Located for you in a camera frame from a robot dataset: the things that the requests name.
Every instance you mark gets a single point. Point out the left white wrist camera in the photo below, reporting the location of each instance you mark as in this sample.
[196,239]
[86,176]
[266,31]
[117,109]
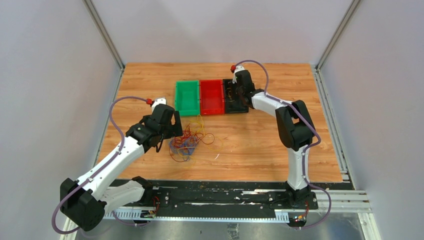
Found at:
[158,101]

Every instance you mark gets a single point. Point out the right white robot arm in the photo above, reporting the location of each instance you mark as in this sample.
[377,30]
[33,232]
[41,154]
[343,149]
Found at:
[295,130]

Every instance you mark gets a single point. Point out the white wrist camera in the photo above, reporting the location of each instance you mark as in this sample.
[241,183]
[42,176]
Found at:
[234,70]
[158,101]

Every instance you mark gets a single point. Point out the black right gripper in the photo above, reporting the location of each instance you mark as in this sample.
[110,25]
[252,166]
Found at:
[236,82]

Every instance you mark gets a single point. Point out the aluminium frame post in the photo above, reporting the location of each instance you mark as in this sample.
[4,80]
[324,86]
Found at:
[352,8]
[97,20]

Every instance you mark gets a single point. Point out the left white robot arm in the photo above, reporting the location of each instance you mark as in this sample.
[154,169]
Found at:
[90,197]

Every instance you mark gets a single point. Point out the aluminium frame post right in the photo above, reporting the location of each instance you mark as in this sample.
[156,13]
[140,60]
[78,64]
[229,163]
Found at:
[352,8]

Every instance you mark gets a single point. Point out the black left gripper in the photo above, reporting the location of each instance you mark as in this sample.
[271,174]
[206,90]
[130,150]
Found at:
[173,129]

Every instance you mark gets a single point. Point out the green plastic bin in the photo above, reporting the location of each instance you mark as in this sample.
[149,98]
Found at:
[187,98]

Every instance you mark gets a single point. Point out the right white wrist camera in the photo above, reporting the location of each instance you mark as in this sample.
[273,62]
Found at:
[234,70]

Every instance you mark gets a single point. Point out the aluminium frame post left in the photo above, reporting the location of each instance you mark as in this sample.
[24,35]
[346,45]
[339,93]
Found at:
[97,20]

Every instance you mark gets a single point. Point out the black plastic bin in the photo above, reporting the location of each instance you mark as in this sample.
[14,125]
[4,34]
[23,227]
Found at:
[232,102]

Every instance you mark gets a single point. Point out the red plastic bin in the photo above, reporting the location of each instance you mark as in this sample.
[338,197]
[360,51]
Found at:
[211,97]

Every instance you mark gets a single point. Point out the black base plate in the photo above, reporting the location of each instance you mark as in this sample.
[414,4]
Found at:
[233,200]

